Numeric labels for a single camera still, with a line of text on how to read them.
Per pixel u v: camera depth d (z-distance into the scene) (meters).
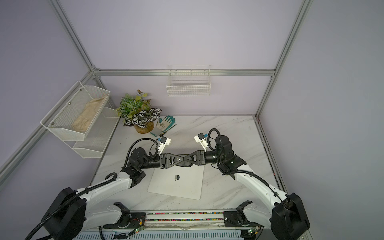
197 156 0.64
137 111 0.88
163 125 1.13
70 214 0.40
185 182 0.86
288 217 0.40
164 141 0.68
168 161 0.65
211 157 0.64
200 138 0.67
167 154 0.65
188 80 0.94
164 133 1.08
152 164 0.65
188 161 0.66
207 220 0.75
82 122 0.76
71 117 0.76
